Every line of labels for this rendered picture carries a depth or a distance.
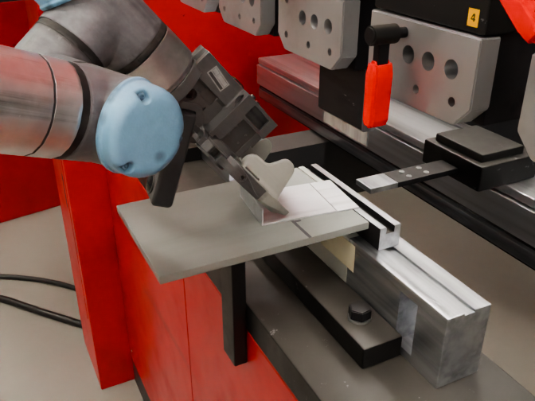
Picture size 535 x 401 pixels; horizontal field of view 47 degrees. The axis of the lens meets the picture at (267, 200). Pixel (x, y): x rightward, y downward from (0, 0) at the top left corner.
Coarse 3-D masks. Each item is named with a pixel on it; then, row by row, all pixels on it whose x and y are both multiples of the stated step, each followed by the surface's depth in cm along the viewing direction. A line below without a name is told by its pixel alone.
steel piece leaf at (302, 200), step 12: (240, 192) 79; (288, 192) 80; (300, 192) 80; (312, 192) 80; (252, 204) 75; (288, 204) 77; (300, 204) 77; (312, 204) 77; (324, 204) 77; (264, 216) 74; (276, 216) 74; (288, 216) 74; (300, 216) 74
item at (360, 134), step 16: (320, 80) 78; (336, 80) 75; (352, 80) 72; (320, 96) 79; (336, 96) 76; (352, 96) 73; (336, 112) 77; (352, 112) 73; (336, 128) 79; (352, 128) 76; (368, 128) 73
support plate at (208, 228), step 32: (192, 192) 81; (224, 192) 81; (128, 224) 73; (160, 224) 73; (192, 224) 73; (224, 224) 73; (256, 224) 73; (288, 224) 73; (320, 224) 73; (352, 224) 73; (160, 256) 67; (192, 256) 67; (224, 256) 67; (256, 256) 68
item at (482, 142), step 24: (432, 144) 90; (456, 144) 87; (480, 144) 86; (504, 144) 86; (408, 168) 86; (432, 168) 86; (456, 168) 86; (480, 168) 83; (504, 168) 84; (528, 168) 87
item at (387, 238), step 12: (312, 168) 89; (324, 180) 86; (336, 180) 84; (348, 192) 81; (360, 204) 79; (372, 204) 78; (372, 216) 77; (384, 216) 75; (372, 228) 74; (384, 228) 72; (396, 228) 73; (372, 240) 74; (384, 240) 73; (396, 240) 74
